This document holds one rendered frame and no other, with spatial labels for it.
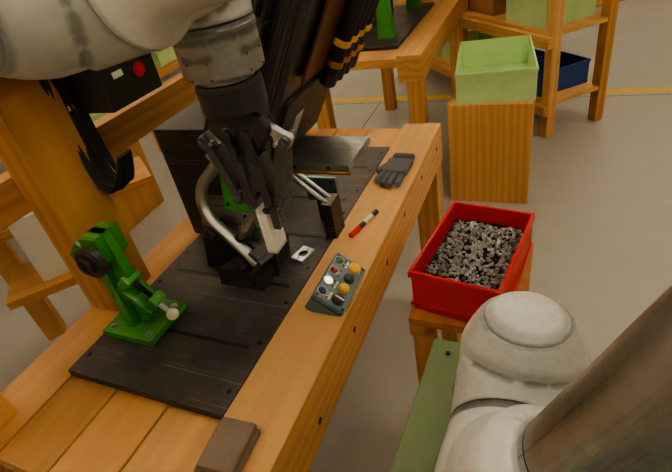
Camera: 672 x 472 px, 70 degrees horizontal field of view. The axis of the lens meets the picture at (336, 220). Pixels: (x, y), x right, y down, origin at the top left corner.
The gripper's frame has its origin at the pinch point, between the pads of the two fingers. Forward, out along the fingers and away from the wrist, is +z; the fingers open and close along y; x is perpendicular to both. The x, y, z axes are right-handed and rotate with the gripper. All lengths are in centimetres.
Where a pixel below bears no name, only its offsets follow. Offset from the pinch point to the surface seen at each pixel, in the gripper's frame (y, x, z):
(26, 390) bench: -69, -12, 43
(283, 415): -7.6, -2.7, 41.3
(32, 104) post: -66, 20, -10
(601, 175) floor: 63, 246, 131
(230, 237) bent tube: -36, 31, 29
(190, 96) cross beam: -74, 76, 10
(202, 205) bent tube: -43, 33, 21
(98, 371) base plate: -53, -4, 41
